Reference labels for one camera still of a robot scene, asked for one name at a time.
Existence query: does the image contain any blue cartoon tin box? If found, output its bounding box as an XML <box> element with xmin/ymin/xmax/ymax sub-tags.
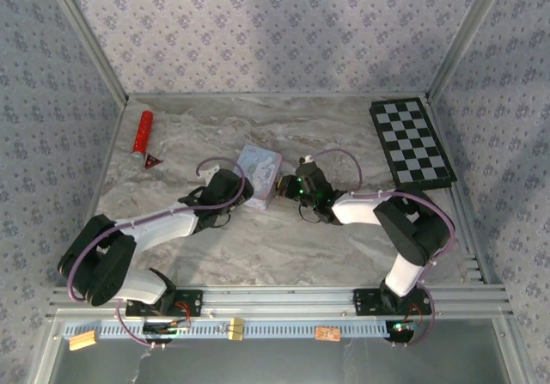
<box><xmin>234</xmin><ymin>143</ymin><xmax>284</xmax><ymax>211</ymax></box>

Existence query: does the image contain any red glitter tube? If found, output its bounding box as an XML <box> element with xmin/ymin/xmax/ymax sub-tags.
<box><xmin>131</xmin><ymin>110</ymin><xmax>155</xmax><ymax>158</ymax></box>

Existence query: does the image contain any black and grey chessboard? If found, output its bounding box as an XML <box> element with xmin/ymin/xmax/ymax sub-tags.
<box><xmin>369</xmin><ymin>96</ymin><xmax>458</xmax><ymax>194</ymax></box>

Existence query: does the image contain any black controller board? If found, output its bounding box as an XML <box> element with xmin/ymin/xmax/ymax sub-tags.
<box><xmin>384</xmin><ymin>319</ymin><xmax>419</xmax><ymax>343</ymax></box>
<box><xmin>143</xmin><ymin>320</ymin><xmax>193</xmax><ymax>343</ymax></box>

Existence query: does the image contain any light wooden block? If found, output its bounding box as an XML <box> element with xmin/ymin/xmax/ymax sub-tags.
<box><xmin>68</xmin><ymin>331</ymin><xmax>99</xmax><ymax>351</ymax></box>

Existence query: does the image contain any thin black cable loop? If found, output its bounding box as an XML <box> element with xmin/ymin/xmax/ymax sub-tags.
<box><xmin>298</xmin><ymin>203</ymin><xmax>321</xmax><ymax>224</ymax></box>

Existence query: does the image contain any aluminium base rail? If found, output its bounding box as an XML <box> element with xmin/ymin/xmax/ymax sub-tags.
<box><xmin>47</xmin><ymin>285</ymin><xmax>515</xmax><ymax>320</ymax></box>

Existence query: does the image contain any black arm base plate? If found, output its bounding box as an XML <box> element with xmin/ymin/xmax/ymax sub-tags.
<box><xmin>353</xmin><ymin>288</ymin><xmax>431</xmax><ymax>316</ymax></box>
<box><xmin>125</xmin><ymin>289</ymin><xmax>204</xmax><ymax>317</ymax></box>

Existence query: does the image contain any aluminium table edge rail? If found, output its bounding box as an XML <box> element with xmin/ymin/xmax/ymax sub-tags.
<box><xmin>66</xmin><ymin>98</ymin><xmax>130</xmax><ymax>286</ymax></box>
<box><xmin>425</xmin><ymin>98</ymin><xmax>491</xmax><ymax>286</ymax></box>

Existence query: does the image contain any grey slotted cable duct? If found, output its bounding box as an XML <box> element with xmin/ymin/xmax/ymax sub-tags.
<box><xmin>63</xmin><ymin>320</ymin><xmax>390</xmax><ymax>340</ymax></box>

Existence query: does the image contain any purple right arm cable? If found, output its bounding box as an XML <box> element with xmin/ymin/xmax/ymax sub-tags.
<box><xmin>313</xmin><ymin>149</ymin><xmax>457</xmax><ymax>349</ymax></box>

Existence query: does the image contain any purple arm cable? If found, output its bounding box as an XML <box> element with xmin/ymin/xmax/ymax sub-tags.
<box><xmin>313</xmin><ymin>149</ymin><xmax>457</xmax><ymax>349</ymax></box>
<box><xmin>67</xmin><ymin>156</ymin><xmax>247</xmax><ymax>349</ymax></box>

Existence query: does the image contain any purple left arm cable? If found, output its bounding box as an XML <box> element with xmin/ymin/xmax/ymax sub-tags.
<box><xmin>67</xmin><ymin>156</ymin><xmax>247</xmax><ymax>349</ymax></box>

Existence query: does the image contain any aluminium frame post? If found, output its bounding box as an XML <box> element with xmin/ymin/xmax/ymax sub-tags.
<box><xmin>425</xmin><ymin>0</ymin><xmax>515</xmax><ymax>101</ymax></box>
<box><xmin>42</xmin><ymin>0</ymin><xmax>130</xmax><ymax>104</ymax></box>

